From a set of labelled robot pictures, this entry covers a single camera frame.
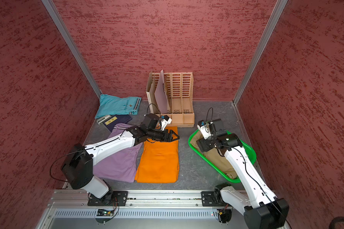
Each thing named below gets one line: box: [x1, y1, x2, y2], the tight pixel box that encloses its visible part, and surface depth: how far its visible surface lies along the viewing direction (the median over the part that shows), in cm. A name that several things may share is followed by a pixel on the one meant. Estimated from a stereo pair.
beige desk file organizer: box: [155, 72, 195, 128], surface depth 112 cm
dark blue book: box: [102, 114, 133, 133], surface depth 109 cm
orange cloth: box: [134, 126, 180, 184], surface depth 87 cm
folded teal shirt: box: [94, 93, 142, 119], surface depth 116 cm
